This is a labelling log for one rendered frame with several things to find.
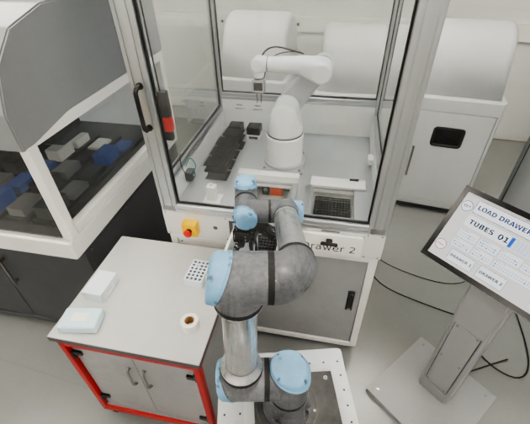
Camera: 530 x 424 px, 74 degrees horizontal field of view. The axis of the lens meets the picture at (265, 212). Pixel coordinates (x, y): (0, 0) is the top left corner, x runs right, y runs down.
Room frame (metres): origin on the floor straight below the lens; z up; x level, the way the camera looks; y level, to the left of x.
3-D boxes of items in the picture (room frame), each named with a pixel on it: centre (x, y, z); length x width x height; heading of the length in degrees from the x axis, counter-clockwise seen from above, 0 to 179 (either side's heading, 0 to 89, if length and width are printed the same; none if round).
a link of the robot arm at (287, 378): (0.49, -0.05, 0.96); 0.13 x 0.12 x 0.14; 90
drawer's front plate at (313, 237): (1.13, -0.28, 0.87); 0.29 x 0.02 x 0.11; 78
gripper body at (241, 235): (0.98, 0.07, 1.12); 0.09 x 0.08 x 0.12; 77
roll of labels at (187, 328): (0.80, 0.30, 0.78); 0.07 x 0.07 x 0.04
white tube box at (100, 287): (0.99, 0.71, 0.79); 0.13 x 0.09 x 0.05; 167
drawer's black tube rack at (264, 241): (1.08, 0.05, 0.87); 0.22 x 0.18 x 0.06; 168
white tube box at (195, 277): (1.06, 0.30, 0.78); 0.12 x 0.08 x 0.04; 166
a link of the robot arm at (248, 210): (0.88, 0.05, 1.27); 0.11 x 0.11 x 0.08; 0
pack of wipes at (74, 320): (0.83, 0.73, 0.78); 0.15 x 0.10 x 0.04; 88
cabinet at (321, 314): (1.66, -0.12, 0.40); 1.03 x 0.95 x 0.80; 78
